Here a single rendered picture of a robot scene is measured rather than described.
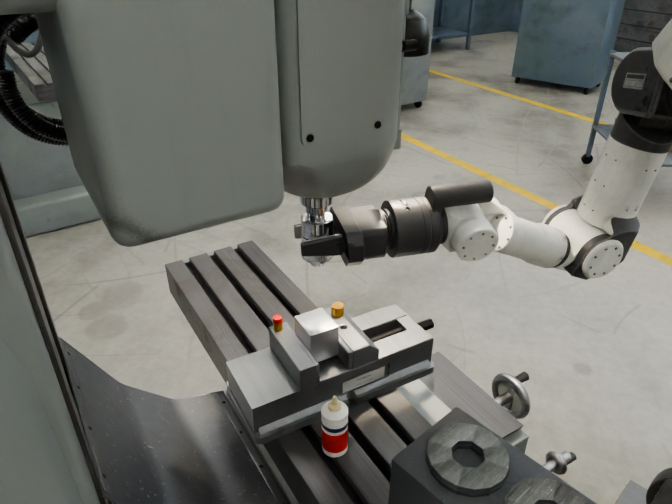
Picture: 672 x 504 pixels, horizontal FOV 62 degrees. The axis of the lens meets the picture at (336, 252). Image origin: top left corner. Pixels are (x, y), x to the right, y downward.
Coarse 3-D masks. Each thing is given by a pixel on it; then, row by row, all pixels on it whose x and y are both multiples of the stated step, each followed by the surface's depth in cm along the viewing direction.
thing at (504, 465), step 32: (448, 416) 68; (416, 448) 64; (448, 448) 62; (480, 448) 62; (512, 448) 64; (416, 480) 60; (448, 480) 58; (480, 480) 58; (512, 480) 60; (544, 480) 58
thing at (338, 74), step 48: (288, 0) 54; (336, 0) 57; (384, 0) 59; (288, 48) 57; (336, 48) 59; (384, 48) 62; (288, 96) 59; (336, 96) 62; (384, 96) 65; (288, 144) 62; (336, 144) 65; (384, 144) 69; (288, 192) 73; (336, 192) 72
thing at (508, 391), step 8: (496, 376) 138; (504, 376) 136; (512, 376) 134; (520, 376) 135; (528, 376) 135; (496, 384) 139; (504, 384) 137; (512, 384) 133; (520, 384) 132; (496, 392) 140; (504, 392) 138; (512, 392) 135; (520, 392) 132; (496, 400) 134; (504, 400) 134; (512, 400) 136; (520, 400) 134; (528, 400) 132; (504, 408) 139; (512, 408) 137; (520, 408) 134; (528, 408) 132; (520, 416) 134
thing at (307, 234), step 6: (306, 228) 79; (330, 228) 80; (306, 234) 80; (312, 234) 79; (318, 234) 79; (324, 234) 79; (330, 234) 80; (306, 240) 80; (306, 258) 82; (312, 258) 81; (318, 258) 81; (324, 258) 82; (330, 258) 82
